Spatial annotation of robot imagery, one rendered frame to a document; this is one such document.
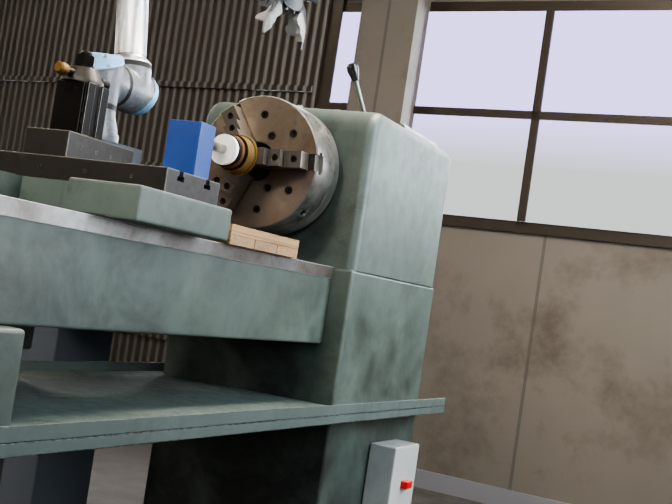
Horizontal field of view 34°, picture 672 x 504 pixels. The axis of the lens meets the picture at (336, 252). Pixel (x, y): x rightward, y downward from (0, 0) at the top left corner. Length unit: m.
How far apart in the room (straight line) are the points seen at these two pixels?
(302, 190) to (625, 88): 2.65
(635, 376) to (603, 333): 0.22
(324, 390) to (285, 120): 0.64
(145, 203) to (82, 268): 0.14
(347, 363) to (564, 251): 2.40
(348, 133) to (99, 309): 1.01
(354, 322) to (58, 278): 1.06
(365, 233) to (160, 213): 0.90
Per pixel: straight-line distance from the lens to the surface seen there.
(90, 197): 1.83
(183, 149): 2.29
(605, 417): 4.81
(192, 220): 1.92
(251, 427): 2.07
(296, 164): 2.47
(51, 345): 2.77
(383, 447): 2.84
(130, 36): 3.03
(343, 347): 2.60
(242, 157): 2.44
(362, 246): 2.62
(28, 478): 2.81
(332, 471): 2.67
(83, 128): 2.09
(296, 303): 2.46
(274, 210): 2.52
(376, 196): 2.67
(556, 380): 4.87
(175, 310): 2.03
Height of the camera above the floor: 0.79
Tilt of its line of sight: 3 degrees up
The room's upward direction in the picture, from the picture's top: 9 degrees clockwise
